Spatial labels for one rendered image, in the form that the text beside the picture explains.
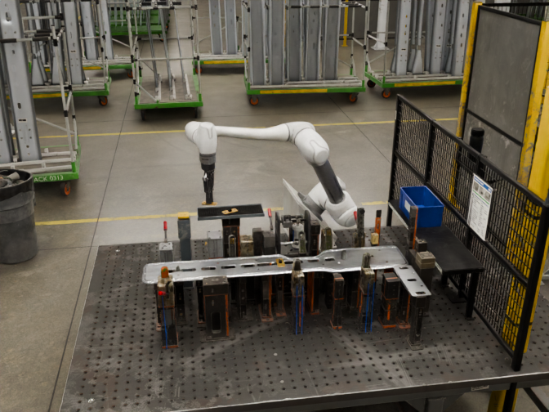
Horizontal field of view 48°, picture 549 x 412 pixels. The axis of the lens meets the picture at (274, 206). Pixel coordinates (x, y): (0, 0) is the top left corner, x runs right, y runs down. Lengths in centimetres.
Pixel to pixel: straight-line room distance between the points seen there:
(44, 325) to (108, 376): 179
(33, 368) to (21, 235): 152
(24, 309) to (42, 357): 65
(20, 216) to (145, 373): 275
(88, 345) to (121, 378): 33
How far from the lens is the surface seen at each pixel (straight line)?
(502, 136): 549
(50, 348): 454
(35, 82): 1065
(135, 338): 327
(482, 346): 331
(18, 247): 561
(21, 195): 542
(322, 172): 350
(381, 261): 329
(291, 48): 1029
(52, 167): 687
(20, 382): 432
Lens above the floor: 260
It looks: 24 degrees down
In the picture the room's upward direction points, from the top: straight up
